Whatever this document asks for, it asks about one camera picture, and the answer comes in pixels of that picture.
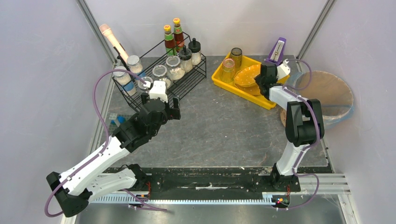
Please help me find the yellow plate with chicken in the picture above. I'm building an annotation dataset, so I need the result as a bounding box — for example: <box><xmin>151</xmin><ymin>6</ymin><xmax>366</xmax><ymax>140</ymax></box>
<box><xmin>235</xmin><ymin>64</ymin><xmax>261</xmax><ymax>80</ymax></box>

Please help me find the glass jar back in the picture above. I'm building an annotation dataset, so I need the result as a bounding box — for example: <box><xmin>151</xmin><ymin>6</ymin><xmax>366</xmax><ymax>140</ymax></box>
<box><xmin>137</xmin><ymin>76</ymin><xmax>154</xmax><ymax>95</ymax></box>

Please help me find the glass jar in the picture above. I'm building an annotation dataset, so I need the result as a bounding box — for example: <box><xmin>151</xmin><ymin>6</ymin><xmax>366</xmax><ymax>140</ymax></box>
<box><xmin>165</xmin><ymin>56</ymin><xmax>185</xmax><ymax>81</ymax></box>
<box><xmin>137</xmin><ymin>76</ymin><xmax>154</xmax><ymax>95</ymax></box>
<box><xmin>152</xmin><ymin>65</ymin><xmax>172</xmax><ymax>89</ymax></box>

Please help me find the dark glass cup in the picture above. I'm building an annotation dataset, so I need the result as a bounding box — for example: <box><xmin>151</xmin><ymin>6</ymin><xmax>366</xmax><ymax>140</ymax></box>
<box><xmin>230</xmin><ymin>47</ymin><xmax>243</xmax><ymax>71</ymax></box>

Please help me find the pink glass cup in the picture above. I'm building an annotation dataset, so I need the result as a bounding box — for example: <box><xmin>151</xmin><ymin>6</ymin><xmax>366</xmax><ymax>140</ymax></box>
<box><xmin>222</xmin><ymin>58</ymin><xmax>236</xmax><ymax>74</ymax></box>

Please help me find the glass jar front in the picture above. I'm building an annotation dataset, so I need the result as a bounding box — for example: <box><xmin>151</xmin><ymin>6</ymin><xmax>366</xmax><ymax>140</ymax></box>
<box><xmin>152</xmin><ymin>65</ymin><xmax>172</xmax><ymax>89</ymax></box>

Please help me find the black cap shaker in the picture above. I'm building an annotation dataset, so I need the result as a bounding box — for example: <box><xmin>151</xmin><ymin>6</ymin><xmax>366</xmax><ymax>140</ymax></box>
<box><xmin>188</xmin><ymin>38</ymin><xmax>202</xmax><ymax>65</ymax></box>
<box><xmin>179</xmin><ymin>46</ymin><xmax>193</xmax><ymax>73</ymax></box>

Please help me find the blue band spice jar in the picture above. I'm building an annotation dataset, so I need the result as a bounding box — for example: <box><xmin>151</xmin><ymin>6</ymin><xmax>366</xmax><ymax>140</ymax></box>
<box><xmin>127</xmin><ymin>55</ymin><xmax>146</xmax><ymax>77</ymax></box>
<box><xmin>113</xmin><ymin>66</ymin><xmax>136</xmax><ymax>96</ymax></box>

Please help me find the green label sauce bottle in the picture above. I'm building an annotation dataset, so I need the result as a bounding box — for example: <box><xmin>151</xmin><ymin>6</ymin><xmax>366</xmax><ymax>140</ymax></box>
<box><xmin>163</xmin><ymin>25</ymin><xmax>177</xmax><ymax>56</ymax></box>

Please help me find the red label sauce bottle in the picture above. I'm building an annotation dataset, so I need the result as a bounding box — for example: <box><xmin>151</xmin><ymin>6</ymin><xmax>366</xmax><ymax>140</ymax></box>
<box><xmin>173</xmin><ymin>18</ymin><xmax>184</xmax><ymax>52</ymax></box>

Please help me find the yellow plate with sushi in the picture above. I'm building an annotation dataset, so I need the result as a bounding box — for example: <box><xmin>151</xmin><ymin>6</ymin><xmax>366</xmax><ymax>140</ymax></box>
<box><xmin>234</xmin><ymin>74</ymin><xmax>261</xmax><ymax>96</ymax></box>

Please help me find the green glass cup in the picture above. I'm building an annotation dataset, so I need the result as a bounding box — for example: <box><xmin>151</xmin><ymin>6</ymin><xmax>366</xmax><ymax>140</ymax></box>
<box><xmin>220</xmin><ymin>72</ymin><xmax>235</xmax><ymax>83</ymax></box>

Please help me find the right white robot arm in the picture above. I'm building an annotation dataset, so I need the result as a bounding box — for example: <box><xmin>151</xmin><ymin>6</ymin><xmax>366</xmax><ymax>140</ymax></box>
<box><xmin>254</xmin><ymin>63</ymin><xmax>325</xmax><ymax>185</ymax></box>

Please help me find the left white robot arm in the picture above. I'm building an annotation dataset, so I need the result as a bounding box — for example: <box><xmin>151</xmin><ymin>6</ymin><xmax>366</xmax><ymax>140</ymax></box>
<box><xmin>44</xmin><ymin>94</ymin><xmax>181</xmax><ymax>217</ymax></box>

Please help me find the purple metronome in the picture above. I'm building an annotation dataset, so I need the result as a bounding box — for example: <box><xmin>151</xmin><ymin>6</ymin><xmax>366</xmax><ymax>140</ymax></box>
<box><xmin>266</xmin><ymin>37</ymin><xmax>287</xmax><ymax>65</ymax></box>

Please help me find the yellow plastic bin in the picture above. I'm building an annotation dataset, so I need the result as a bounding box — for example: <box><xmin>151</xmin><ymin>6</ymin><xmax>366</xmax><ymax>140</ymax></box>
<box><xmin>212</xmin><ymin>53</ymin><xmax>290</xmax><ymax>110</ymax></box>

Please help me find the grey lego baseplate with bricks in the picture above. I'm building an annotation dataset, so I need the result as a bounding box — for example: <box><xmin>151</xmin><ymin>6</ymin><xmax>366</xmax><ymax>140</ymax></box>
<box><xmin>107</xmin><ymin>113</ymin><xmax>132</xmax><ymax>135</ymax></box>

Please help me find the round bin with plastic liner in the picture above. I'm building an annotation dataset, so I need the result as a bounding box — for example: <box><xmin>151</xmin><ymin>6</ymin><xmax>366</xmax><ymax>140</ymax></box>
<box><xmin>285</xmin><ymin>70</ymin><xmax>354</xmax><ymax>130</ymax></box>

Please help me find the pink microphone on stand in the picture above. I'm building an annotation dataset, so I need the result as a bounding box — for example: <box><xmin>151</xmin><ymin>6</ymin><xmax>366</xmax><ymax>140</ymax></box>
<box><xmin>99</xmin><ymin>24</ymin><xmax>129</xmax><ymax>62</ymax></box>

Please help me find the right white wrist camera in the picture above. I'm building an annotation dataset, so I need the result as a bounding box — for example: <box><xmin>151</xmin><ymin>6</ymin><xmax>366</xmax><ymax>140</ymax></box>
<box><xmin>276</xmin><ymin>59</ymin><xmax>291</xmax><ymax>80</ymax></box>

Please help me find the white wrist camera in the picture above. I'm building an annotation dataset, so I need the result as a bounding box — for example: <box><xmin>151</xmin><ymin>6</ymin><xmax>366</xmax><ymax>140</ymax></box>
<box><xmin>141</xmin><ymin>80</ymin><xmax>169</xmax><ymax>104</ymax></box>
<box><xmin>276</xmin><ymin>59</ymin><xmax>291</xmax><ymax>80</ymax></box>

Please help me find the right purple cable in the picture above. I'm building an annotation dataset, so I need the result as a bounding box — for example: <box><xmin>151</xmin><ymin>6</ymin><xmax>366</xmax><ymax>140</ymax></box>
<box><xmin>276</xmin><ymin>58</ymin><xmax>325</xmax><ymax>211</ymax></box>

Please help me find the purple cable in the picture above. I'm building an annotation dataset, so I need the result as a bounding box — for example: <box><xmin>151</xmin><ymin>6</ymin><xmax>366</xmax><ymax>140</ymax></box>
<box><xmin>44</xmin><ymin>69</ymin><xmax>168</xmax><ymax>217</ymax></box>
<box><xmin>276</xmin><ymin>58</ymin><xmax>325</xmax><ymax>211</ymax></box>

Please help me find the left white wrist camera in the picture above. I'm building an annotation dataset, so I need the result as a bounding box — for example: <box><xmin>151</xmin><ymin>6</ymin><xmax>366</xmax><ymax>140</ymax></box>
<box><xmin>141</xmin><ymin>80</ymin><xmax>169</xmax><ymax>104</ymax></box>

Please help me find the black wire rack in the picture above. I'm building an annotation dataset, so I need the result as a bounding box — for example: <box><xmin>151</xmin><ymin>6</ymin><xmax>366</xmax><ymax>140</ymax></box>
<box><xmin>121</xmin><ymin>32</ymin><xmax>206</xmax><ymax>99</ymax></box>

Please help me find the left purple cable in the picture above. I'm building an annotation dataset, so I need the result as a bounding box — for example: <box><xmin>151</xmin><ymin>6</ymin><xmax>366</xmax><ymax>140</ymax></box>
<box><xmin>44</xmin><ymin>69</ymin><xmax>168</xmax><ymax>217</ymax></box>

